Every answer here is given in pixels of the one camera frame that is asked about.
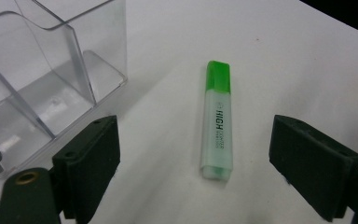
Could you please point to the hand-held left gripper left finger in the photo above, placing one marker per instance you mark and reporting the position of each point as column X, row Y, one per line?
column 87, row 165

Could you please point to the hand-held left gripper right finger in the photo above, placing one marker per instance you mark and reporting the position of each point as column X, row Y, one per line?
column 313, row 165

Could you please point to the clear plastic desk organizer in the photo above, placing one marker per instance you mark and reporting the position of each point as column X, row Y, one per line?
column 59, row 77

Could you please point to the green highlighter pen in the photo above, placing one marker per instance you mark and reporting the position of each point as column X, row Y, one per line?
column 217, row 124

